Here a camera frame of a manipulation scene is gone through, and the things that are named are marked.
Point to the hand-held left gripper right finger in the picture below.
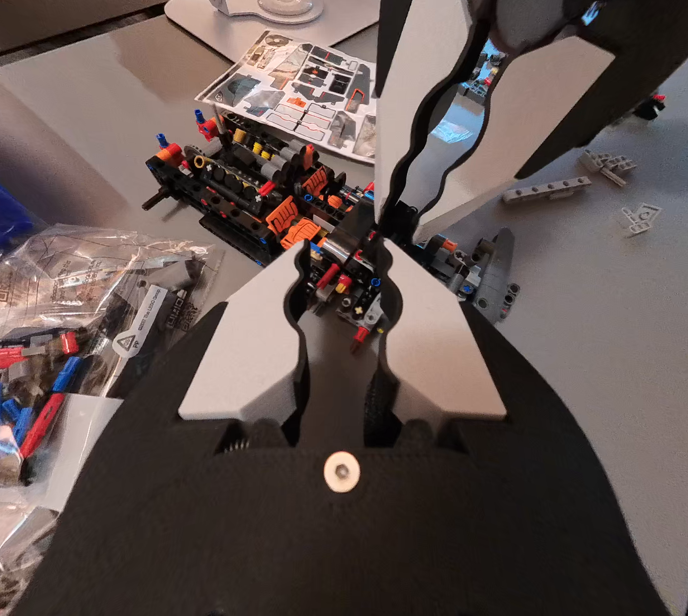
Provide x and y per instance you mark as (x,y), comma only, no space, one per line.
(446,368)

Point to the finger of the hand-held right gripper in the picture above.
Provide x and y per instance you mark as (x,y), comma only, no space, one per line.
(419,46)
(537,105)

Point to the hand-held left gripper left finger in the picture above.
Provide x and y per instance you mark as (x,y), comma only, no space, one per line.
(242,368)

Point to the pile of lego pieces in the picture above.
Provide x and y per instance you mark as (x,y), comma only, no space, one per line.
(647,110)

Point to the partly built lego car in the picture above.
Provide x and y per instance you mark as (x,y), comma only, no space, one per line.
(236,186)

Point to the clear bag of lego pieces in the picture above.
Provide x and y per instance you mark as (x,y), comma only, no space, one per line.
(80,304)

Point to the sticker sheet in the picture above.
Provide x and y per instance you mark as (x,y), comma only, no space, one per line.
(301,84)

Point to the light grey lego bracket assembly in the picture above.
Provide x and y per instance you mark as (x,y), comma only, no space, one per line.
(604,162)

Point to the small light grey lego bracket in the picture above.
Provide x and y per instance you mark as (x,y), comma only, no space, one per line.
(642,218)

